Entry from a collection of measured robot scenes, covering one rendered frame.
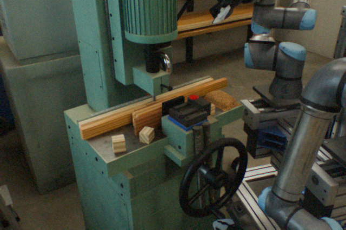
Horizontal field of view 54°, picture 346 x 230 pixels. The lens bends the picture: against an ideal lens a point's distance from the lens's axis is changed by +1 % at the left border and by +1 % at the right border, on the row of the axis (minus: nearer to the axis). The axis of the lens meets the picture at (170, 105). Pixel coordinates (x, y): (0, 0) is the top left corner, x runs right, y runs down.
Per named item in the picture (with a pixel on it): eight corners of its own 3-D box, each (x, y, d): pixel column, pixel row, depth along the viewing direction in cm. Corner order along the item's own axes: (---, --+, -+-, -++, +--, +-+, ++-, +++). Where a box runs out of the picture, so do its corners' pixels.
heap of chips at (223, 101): (224, 111, 127) (225, 102, 125) (200, 97, 137) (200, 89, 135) (241, 104, 132) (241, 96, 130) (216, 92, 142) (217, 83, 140)
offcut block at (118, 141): (124, 144, 109) (123, 134, 107) (126, 151, 106) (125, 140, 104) (112, 147, 108) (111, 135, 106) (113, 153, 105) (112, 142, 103)
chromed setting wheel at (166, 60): (167, 85, 135) (166, 56, 129) (150, 75, 144) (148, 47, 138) (173, 83, 136) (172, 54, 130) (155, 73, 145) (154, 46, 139)
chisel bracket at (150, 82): (153, 100, 118) (152, 78, 114) (133, 86, 128) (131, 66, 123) (170, 94, 121) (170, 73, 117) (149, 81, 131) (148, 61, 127)
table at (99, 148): (122, 196, 96) (121, 180, 94) (80, 147, 118) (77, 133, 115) (261, 127, 128) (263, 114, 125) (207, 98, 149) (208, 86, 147)
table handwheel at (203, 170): (192, 154, 91) (260, 133, 108) (151, 123, 105) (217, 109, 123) (179, 235, 103) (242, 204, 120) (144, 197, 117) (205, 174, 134)
